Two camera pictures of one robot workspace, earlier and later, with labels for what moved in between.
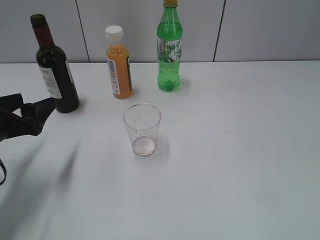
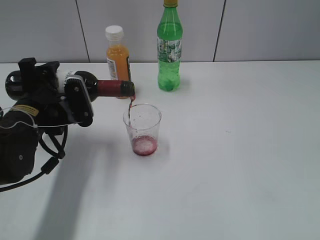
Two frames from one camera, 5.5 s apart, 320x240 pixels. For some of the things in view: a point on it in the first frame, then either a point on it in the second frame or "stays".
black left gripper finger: x=34 y=115 -> x=80 y=99
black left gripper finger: x=11 y=103 -> x=40 y=79
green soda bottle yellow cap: x=169 y=38 stays
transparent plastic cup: x=143 y=120 stays
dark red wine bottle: x=52 y=61 -> x=98 y=88
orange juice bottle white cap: x=118 y=63 stays
